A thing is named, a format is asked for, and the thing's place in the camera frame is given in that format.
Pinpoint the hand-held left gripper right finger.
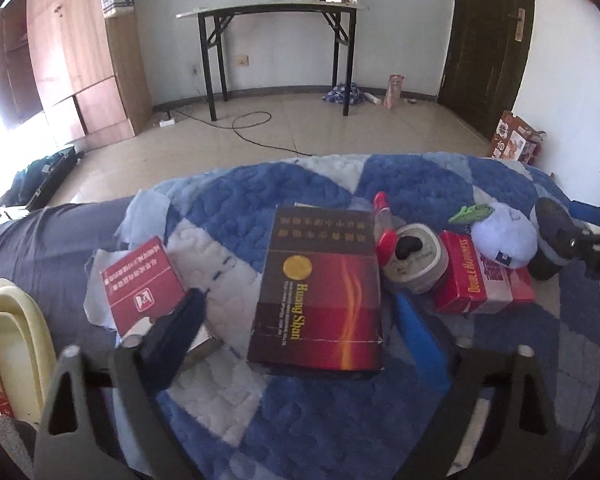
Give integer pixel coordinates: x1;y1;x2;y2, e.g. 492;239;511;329
394;292;573;480

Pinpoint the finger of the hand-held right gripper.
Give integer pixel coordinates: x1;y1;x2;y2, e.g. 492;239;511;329
570;201;600;231
555;230;600;261

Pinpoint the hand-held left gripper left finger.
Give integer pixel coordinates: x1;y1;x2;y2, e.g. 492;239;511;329
32;287;211;480

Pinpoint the small red box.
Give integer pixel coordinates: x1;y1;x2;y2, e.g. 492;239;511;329
100;236;188;338

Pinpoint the white tape roll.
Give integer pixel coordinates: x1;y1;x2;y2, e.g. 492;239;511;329
380;222;450;297

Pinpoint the red white carton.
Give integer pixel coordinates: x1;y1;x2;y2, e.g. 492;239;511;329
432;230;537;316

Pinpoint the large dark red box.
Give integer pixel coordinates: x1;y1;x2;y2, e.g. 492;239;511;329
246;203;385;373

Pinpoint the cream plastic basin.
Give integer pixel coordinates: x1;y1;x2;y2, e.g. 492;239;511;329
0;277;57;428

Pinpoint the printed cardboard box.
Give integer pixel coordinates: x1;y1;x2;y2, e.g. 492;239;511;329
487;110;546;163

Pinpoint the green white clip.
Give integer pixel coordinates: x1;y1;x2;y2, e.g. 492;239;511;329
448;204;496;225

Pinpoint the white light blue cloth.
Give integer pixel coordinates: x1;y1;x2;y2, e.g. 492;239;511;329
82;190;221;333

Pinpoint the blue white quilted blanket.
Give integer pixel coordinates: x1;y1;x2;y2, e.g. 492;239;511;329
85;152;600;480

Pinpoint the dark blue bed sheet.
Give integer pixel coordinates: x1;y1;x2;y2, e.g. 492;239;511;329
0;195;146;361

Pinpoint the black case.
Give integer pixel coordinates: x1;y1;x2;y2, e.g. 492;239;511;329
0;145;83;218

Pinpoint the dark wooden door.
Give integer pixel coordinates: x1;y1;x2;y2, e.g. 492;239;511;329
439;0;537;136

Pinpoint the blue patterned cloth pile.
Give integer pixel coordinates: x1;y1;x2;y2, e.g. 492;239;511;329
322;82;368;106

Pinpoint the wooden wardrobe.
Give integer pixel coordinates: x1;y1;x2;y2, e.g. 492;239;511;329
0;0;153;148

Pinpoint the black-legged folding table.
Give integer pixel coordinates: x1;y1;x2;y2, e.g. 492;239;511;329
176;0;371;122

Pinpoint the black cable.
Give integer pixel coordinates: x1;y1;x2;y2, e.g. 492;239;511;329
152;102;315;157

